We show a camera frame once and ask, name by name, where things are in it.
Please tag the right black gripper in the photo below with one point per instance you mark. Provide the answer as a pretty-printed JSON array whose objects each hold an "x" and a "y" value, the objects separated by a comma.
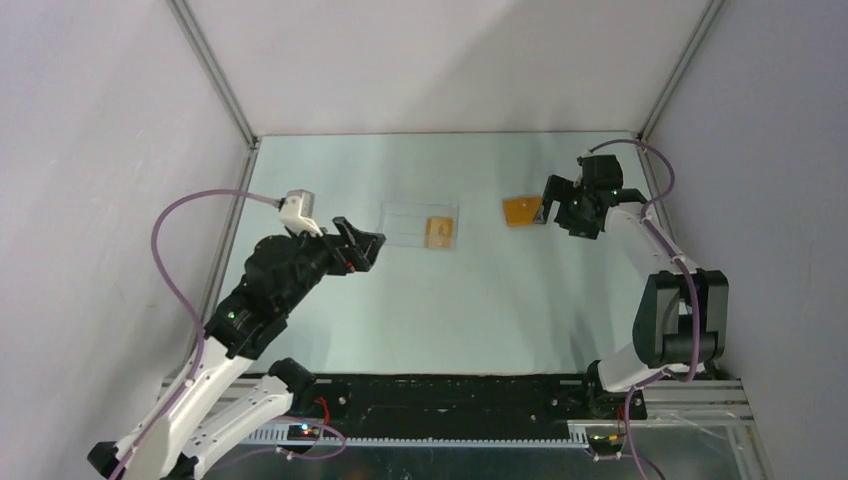
[{"x": 555, "y": 189}]

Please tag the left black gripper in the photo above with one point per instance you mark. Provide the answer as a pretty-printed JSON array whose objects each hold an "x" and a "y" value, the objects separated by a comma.
[{"x": 347, "y": 259}]

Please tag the orange card holder wallet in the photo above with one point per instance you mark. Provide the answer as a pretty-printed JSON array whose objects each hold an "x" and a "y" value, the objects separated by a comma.
[{"x": 521, "y": 211}]

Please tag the tan credit card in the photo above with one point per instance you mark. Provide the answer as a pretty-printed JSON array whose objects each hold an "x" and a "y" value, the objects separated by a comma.
[{"x": 439, "y": 232}]

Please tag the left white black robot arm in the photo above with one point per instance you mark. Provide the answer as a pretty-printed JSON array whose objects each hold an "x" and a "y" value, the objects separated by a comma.
[{"x": 281, "y": 271}]

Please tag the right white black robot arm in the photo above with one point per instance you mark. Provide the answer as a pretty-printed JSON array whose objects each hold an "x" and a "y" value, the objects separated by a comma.
[{"x": 680, "y": 322}]

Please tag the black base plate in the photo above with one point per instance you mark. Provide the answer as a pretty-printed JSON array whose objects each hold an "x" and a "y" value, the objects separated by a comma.
[{"x": 462, "y": 407}]

